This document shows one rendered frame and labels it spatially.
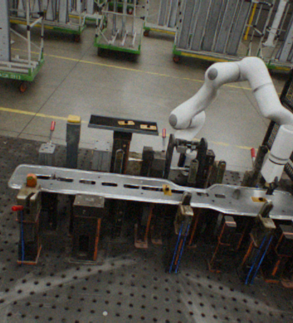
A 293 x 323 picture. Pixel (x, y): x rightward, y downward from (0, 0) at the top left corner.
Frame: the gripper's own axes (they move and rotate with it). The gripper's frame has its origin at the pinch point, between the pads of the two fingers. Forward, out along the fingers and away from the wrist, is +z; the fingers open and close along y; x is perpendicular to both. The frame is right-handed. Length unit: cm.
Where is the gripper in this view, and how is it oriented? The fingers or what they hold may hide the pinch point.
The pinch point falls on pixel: (265, 187)
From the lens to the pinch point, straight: 173.1
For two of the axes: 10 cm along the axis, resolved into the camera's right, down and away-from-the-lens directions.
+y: 0.4, 5.2, -8.5
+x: 9.9, 1.2, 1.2
